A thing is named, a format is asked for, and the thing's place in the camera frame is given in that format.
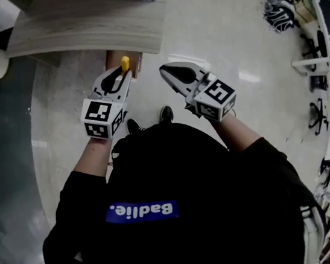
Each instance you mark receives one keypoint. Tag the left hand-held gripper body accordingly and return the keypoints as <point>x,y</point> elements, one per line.
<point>99,119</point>

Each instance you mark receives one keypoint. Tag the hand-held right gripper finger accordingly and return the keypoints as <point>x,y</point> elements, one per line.
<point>194,67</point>
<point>179,85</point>

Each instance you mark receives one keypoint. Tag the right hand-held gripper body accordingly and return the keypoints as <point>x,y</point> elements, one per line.
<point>215,100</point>

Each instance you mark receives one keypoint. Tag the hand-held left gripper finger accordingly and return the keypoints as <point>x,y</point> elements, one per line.
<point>125,88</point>
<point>99,84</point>

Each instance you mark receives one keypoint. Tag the yellow marker pen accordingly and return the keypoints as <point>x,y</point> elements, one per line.
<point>125,63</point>

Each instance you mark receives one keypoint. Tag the small wooden box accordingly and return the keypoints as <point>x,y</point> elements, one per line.
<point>112,59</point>

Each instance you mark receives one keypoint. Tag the person's right forearm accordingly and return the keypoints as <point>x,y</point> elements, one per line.
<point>238,131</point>

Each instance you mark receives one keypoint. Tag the person's left forearm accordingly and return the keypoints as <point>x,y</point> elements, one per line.
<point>92,158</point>

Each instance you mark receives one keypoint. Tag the person's right black shoe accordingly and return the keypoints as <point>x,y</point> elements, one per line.
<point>166,114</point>

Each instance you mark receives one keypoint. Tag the person's black shoe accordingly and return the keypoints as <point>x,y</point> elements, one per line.
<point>133,126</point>
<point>166,114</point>

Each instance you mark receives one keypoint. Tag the person's left black shoe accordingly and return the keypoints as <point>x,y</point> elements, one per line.
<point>133,126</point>

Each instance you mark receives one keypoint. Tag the grey wooden desk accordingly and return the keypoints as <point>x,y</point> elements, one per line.
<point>83,27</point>

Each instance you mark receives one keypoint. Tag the person's black shirt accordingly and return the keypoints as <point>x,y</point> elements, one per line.
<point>187,161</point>

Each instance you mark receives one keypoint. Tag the black under-desk cabinet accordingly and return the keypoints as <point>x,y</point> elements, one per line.
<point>319,82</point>

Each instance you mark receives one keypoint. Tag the cardboard box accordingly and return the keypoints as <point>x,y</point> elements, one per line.
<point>306,10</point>

